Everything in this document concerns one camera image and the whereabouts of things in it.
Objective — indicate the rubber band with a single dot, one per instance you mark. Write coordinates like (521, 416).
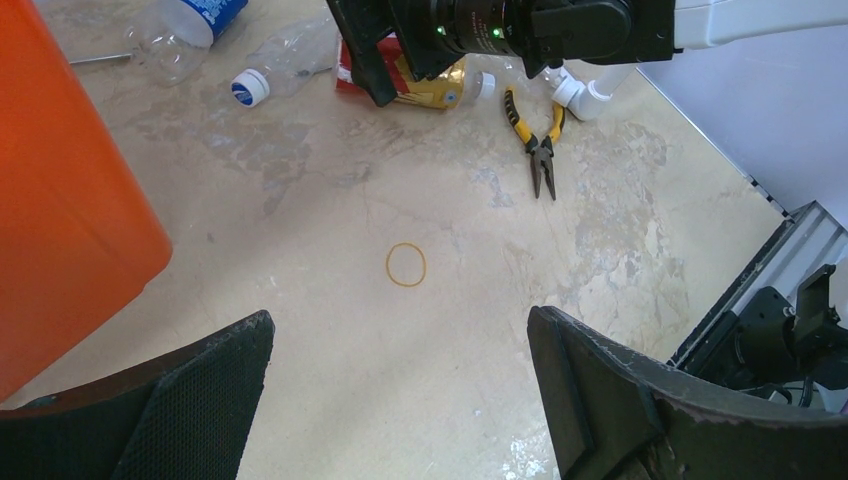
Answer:
(406, 265)

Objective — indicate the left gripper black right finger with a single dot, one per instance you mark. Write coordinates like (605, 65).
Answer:
(614, 413)

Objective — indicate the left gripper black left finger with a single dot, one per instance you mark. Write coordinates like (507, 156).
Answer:
(186, 414)

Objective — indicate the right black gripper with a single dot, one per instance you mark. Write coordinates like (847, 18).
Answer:
(434, 35)

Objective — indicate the orange plastic bin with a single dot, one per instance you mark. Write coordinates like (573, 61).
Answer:
(79, 239)

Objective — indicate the crumpled clear bottle white cap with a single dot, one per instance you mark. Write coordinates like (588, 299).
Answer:
(287, 60)

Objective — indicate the red gold snack wrapper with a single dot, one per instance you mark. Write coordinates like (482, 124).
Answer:
(460, 85)

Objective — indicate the blue label bottle far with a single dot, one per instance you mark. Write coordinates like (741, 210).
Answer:
(169, 39)

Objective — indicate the yellow handle pliers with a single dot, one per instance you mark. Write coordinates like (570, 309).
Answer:
(540, 150)

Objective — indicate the white PVC pipe frame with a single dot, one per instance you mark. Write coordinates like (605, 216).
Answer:
(585, 101)

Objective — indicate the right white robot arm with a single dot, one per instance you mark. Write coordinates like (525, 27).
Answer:
(613, 32)

